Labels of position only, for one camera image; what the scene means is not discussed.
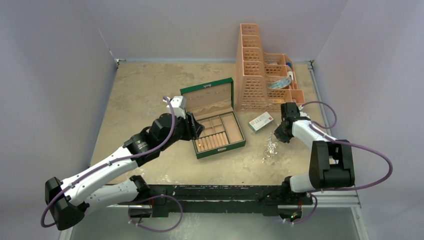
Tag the green jewelry box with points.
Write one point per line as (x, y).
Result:
(212, 105)

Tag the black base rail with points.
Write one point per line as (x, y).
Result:
(267, 200)

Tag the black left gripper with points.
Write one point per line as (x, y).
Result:
(192, 128)

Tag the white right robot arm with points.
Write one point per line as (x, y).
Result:
(331, 161)

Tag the orange plastic organizer rack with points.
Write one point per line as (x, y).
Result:
(255, 69)

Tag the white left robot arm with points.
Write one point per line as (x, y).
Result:
(69, 200)

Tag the small white green box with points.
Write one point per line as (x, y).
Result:
(260, 122)

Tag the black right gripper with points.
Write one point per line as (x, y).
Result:
(283, 138)

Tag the clear tape roll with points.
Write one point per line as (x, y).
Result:
(281, 83)

